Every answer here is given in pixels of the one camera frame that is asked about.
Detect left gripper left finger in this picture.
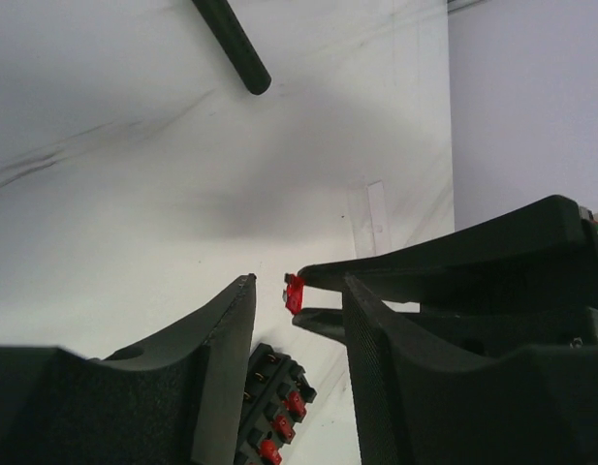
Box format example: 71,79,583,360
102,274,256,464

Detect black fuse box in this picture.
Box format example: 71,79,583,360
233,343,317,465

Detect claw hammer black handle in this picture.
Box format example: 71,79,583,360
192,0,272,96

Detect clear plastic fuse box cover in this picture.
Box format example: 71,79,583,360
347,180,392,259

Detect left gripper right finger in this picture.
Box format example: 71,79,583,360
341,273,503,465

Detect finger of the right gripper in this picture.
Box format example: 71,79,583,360
291,305,598,359
298,195,585,303

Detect red blade fuse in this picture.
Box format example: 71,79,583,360
283,273,305,315

